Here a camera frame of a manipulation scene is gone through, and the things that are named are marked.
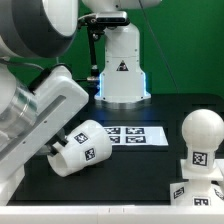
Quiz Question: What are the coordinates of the black cable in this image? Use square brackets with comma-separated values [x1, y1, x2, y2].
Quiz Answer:
[73, 77, 98, 84]

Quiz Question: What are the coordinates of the black camera on stand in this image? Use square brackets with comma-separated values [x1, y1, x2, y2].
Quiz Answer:
[78, 11, 130, 89]

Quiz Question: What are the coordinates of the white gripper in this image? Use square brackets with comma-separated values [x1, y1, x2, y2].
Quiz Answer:
[0, 65, 89, 184]

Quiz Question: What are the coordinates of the white lamp shade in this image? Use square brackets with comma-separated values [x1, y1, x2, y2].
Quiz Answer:
[47, 120, 112, 177]

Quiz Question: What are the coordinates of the white lamp bulb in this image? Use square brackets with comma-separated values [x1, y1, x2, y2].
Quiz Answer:
[182, 109, 224, 173]

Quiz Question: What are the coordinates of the white lamp base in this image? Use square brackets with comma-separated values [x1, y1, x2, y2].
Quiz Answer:
[170, 159, 224, 207]

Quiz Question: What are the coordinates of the white marker sheet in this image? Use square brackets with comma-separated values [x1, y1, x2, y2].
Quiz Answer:
[105, 126, 168, 146]

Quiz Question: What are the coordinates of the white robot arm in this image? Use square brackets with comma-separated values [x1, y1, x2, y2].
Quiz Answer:
[0, 0, 162, 187]

